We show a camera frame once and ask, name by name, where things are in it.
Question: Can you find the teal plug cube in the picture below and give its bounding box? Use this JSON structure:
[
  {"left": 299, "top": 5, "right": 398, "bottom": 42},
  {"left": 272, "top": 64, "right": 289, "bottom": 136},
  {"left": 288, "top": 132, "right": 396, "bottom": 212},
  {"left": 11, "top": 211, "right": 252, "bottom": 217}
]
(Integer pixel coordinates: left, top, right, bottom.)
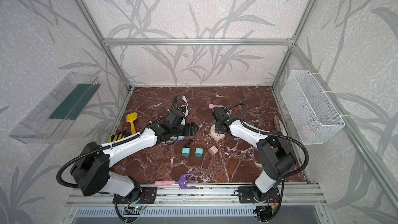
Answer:
[
  {"left": 195, "top": 148, "right": 203, "bottom": 158},
  {"left": 181, "top": 147, "right": 190, "bottom": 157}
]

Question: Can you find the pink plug cube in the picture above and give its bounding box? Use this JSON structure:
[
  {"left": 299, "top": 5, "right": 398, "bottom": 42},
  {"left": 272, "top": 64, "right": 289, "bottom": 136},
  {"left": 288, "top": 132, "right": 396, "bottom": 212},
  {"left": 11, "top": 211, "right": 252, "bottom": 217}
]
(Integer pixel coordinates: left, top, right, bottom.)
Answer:
[{"left": 208, "top": 145, "right": 219, "bottom": 155}]

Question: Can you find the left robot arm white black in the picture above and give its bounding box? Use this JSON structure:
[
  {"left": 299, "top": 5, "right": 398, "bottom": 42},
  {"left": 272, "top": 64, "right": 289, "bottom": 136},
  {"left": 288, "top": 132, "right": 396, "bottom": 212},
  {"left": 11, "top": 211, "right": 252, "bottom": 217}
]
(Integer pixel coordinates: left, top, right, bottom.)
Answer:
[{"left": 56, "top": 97, "right": 199, "bottom": 197}]

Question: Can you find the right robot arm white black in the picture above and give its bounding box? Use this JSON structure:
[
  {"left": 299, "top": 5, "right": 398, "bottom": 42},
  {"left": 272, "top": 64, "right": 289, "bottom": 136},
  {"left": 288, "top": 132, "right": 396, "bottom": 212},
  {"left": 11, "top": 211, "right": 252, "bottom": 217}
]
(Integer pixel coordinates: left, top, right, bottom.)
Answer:
[{"left": 212, "top": 103, "right": 309, "bottom": 202}]

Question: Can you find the blue square power strip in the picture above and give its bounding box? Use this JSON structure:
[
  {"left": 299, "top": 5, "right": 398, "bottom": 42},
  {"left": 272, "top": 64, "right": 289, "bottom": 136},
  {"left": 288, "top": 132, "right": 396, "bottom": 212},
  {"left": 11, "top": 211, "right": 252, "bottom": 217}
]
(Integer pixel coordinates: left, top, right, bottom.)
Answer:
[{"left": 170, "top": 136, "right": 185, "bottom": 141}]

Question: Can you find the yellow toy shovel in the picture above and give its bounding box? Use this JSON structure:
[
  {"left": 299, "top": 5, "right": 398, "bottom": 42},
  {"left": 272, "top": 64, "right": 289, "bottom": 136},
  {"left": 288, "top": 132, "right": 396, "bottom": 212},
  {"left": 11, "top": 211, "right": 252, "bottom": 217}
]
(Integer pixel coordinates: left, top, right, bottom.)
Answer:
[{"left": 126, "top": 113, "right": 137, "bottom": 134}]

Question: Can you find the yellow black work glove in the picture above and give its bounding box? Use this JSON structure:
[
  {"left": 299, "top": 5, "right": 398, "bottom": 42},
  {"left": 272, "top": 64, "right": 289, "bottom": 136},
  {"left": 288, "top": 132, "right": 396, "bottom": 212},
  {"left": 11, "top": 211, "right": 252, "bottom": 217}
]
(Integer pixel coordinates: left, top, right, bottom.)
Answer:
[{"left": 109, "top": 130, "right": 126, "bottom": 143}]

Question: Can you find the purple pink toy rake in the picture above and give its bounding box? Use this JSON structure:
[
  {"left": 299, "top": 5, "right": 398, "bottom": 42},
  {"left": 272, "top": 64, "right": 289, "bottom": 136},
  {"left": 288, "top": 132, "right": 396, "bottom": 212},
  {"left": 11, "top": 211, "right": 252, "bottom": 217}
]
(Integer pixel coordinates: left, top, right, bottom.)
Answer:
[{"left": 154, "top": 173, "right": 197, "bottom": 190}]

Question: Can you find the pink item in basket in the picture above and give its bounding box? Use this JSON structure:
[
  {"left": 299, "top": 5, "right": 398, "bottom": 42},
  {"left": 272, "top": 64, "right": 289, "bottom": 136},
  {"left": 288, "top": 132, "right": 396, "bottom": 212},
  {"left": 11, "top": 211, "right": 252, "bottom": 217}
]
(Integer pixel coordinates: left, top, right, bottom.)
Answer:
[{"left": 301, "top": 125, "right": 315, "bottom": 140}]

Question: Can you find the green sponge in bin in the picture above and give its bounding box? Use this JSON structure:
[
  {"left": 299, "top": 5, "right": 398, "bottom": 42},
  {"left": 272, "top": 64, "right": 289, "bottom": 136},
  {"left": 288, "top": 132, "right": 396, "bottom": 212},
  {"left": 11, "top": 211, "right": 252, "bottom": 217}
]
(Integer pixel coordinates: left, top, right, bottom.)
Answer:
[{"left": 49, "top": 84, "right": 101, "bottom": 120}]

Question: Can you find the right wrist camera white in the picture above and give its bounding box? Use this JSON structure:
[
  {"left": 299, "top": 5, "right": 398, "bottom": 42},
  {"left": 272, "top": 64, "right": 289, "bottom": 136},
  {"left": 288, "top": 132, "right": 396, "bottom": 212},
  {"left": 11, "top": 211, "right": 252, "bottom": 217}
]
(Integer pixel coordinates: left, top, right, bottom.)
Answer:
[{"left": 212, "top": 107, "right": 230, "bottom": 122}]

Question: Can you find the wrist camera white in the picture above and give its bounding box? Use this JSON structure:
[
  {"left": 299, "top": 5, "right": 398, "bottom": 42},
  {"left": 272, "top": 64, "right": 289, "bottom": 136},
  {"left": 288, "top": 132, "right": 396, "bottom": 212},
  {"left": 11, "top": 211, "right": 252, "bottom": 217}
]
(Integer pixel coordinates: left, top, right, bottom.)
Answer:
[
  {"left": 212, "top": 107, "right": 230, "bottom": 122},
  {"left": 165, "top": 109, "right": 187, "bottom": 127}
]

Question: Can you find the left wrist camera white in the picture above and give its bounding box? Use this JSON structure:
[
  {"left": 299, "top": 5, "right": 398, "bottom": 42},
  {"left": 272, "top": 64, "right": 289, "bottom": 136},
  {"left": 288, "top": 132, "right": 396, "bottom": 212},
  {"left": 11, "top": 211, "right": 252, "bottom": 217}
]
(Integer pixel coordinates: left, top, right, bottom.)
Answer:
[{"left": 165, "top": 109, "right": 187, "bottom": 127}]

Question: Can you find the white power cord with plug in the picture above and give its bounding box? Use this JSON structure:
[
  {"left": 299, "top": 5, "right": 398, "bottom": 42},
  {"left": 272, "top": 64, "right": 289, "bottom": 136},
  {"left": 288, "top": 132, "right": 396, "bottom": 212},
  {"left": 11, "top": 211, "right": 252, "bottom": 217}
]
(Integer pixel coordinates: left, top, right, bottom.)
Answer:
[{"left": 181, "top": 95, "right": 190, "bottom": 116}]

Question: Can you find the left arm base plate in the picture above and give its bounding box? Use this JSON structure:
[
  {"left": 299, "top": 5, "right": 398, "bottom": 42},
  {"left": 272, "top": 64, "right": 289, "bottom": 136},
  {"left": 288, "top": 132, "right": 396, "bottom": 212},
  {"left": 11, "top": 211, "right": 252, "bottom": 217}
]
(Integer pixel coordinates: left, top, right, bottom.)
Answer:
[{"left": 125, "top": 187, "right": 157, "bottom": 204}]

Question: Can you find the aluminium front rail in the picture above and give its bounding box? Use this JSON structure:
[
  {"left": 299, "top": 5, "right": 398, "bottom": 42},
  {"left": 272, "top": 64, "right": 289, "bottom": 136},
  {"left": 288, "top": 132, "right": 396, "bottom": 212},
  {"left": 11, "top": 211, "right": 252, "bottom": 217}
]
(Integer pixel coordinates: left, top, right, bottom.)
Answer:
[{"left": 65, "top": 183, "right": 326, "bottom": 207}]

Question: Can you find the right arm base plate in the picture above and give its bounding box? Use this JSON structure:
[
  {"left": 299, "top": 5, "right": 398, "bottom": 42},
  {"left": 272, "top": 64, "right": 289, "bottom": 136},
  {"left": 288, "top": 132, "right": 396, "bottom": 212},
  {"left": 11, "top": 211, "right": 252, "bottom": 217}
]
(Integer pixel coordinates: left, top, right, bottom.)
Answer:
[{"left": 237, "top": 186, "right": 280, "bottom": 204}]

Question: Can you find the white wire mesh basket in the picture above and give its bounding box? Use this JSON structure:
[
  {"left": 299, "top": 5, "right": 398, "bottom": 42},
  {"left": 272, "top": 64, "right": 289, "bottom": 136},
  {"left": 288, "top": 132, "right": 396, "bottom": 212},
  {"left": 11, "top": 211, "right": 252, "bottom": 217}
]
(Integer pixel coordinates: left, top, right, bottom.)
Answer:
[{"left": 282, "top": 69, "right": 345, "bottom": 145}]

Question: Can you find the clear plastic wall bin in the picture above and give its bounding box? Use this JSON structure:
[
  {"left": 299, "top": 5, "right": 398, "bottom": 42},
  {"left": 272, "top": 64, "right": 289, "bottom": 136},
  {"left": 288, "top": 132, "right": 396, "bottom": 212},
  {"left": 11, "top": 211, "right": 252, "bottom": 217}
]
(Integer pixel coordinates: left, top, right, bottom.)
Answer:
[{"left": 9, "top": 72, "right": 101, "bottom": 144}]

